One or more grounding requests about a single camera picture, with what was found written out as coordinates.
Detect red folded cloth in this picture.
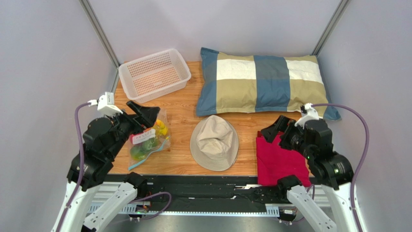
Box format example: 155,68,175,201
256,131,311,187

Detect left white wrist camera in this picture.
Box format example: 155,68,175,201
87,92,123,117

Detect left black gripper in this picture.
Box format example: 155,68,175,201
107,100,161,159

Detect plaid pillow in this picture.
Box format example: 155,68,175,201
196,48,341,121

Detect yellow fake fruit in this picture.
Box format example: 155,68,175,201
153,119,168,137

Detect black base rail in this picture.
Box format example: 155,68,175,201
103,174,323,215

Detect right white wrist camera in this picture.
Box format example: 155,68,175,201
294,103,320,128

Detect beige bucket hat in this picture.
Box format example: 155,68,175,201
190,115,239,172

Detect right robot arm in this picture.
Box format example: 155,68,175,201
261,115,363,232

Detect white plastic basket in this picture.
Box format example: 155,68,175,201
118,48,191,103

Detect clear zip top bag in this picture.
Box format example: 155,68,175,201
126,109,171,171

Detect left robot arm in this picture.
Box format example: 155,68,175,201
52,96,161,232

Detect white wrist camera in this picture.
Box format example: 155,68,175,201
294,103,320,128
87,92,123,117

